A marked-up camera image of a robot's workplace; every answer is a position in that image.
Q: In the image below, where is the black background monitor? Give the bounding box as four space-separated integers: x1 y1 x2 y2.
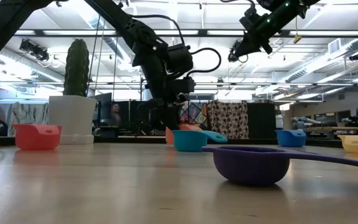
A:
89 92 113 125

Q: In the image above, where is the wooden background table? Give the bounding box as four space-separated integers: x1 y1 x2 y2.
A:
303 126 358 132

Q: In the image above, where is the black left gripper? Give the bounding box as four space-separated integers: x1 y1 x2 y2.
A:
141 54 196 130

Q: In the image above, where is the orange measuring cup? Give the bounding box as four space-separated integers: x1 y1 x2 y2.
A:
165 123 203 146

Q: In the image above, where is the black ceiling spotlight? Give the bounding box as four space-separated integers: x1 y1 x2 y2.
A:
19 39 50 62
227 43 249 63

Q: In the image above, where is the thin black hanging cable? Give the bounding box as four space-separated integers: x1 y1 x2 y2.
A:
87 15 101 94

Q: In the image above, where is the brown dotted cloth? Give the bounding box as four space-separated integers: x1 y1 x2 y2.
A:
206 101 250 140

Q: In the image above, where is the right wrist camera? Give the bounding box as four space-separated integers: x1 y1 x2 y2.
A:
239 6 259 32

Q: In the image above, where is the black aluminium table frame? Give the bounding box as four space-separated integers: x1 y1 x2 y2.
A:
0 134 358 152

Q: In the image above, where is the colourful patchwork quilt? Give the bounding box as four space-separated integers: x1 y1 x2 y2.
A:
178 101 209 128

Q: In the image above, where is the blue measuring cup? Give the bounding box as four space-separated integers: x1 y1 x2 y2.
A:
275 129 307 148

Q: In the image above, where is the red measuring cup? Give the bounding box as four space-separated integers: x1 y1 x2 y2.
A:
12 124 63 151

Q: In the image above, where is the leaf pattern curtain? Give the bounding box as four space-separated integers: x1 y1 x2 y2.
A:
7 101 50 137

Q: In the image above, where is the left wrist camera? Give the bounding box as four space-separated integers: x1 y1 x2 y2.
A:
166 43 195 75

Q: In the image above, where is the black folding partition screen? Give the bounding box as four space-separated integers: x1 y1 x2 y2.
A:
112 100 155 134

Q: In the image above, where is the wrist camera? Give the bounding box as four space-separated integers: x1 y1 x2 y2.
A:
166 43 195 75
239 6 259 32

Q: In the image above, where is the hanging cable with yellow plug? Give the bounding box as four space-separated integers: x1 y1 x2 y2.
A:
293 12 303 44

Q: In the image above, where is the white plant pot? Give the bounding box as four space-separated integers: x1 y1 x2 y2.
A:
47 95 98 145

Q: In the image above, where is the dark indigo measuring cup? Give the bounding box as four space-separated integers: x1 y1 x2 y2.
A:
201 146 358 187

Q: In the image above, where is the green cactus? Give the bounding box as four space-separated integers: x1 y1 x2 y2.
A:
63 38 90 97

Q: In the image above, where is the ceiling air vent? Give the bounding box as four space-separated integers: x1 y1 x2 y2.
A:
328 37 342 55

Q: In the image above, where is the teal measuring cup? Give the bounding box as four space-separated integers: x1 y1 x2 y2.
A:
172 129 229 152

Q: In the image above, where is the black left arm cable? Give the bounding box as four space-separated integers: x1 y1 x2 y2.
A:
129 14 223 78

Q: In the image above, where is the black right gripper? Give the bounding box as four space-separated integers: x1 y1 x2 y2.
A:
232 17 276 60

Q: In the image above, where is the black partition panel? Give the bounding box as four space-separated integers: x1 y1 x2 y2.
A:
247 102 277 140

